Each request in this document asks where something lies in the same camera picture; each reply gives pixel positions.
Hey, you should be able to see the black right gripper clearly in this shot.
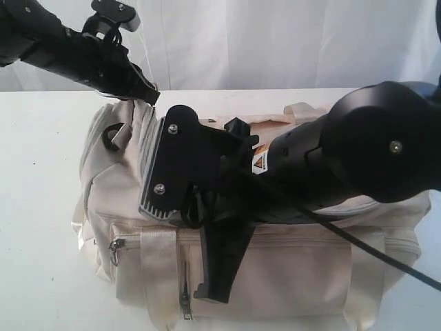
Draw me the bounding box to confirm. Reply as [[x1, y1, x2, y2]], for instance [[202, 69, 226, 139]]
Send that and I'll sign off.
[[181, 117, 286, 303]]

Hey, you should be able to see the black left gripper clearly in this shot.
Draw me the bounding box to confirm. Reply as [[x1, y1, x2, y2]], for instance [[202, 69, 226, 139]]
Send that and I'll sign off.
[[20, 22, 161, 103]]

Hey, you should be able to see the cream fabric duffel bag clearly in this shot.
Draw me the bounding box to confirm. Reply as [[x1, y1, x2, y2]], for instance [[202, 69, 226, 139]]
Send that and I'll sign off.
[[72, 101, 431, 330]]

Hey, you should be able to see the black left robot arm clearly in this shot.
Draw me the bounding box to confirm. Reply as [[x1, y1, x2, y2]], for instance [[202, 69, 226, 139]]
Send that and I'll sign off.
[[1, 1, 160, 106]]

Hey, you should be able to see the white backdrop curtain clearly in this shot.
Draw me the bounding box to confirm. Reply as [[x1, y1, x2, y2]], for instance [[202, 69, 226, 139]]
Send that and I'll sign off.
[[0, 0, 441, 92]]

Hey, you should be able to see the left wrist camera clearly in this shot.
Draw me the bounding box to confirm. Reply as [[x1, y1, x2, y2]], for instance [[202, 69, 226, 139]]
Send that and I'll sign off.
[[82, 0, 141, 45]]

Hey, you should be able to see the black cable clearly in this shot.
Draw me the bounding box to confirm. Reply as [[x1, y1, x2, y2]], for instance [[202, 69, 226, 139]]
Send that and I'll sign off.
[[296, 203, 441, 290]]

